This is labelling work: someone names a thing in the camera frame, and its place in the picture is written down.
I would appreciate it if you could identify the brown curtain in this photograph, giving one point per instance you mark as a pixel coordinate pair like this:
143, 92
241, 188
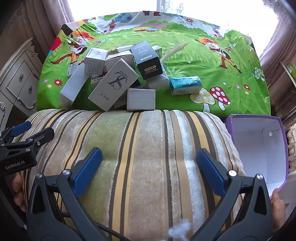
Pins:
46, 23

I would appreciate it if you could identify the embroidered beige cloth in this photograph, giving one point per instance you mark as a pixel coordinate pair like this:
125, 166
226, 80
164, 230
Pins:
291, 148

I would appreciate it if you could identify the pink patterned curtain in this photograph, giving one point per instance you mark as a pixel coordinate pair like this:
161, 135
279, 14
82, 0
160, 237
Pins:
279, 46

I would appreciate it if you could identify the white card with green print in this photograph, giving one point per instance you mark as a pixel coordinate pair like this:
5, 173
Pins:
290, 69

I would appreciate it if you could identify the green cartoon printed tablecloth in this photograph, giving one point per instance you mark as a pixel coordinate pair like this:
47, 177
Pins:
185, 67

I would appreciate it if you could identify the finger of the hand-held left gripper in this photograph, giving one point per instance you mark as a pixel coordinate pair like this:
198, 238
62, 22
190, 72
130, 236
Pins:
41, 138
19, 129

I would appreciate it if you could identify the cream carved dresser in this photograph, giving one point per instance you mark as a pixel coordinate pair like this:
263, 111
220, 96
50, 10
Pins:
20, 78

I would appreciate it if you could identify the pile of small cartons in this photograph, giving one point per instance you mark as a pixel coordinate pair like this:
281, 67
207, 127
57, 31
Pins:
113, 83

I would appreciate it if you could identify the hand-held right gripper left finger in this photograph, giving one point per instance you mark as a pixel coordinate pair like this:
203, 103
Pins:
87, 170

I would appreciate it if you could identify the teal carton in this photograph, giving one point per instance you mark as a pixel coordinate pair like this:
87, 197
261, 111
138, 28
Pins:
185, 83

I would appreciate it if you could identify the person's left hand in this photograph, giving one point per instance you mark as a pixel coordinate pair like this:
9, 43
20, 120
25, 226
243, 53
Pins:
18, 190

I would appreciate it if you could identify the white lace curtain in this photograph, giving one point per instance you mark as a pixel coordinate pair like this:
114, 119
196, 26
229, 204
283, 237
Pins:
171, 5

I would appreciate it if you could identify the striped plush cushion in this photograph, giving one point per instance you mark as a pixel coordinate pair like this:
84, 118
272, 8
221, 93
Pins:
143, 150

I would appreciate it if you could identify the white cotton tuft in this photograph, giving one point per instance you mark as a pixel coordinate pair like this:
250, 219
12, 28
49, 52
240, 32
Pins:
180, 230

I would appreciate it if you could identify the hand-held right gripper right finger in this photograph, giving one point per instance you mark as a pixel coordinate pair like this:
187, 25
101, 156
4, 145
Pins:
212, 172

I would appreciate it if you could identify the purple cardboard box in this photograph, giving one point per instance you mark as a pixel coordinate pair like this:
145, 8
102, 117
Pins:
254, 143

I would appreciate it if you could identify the person's right hand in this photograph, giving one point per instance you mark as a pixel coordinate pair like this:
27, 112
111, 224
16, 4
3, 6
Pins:
278, 206

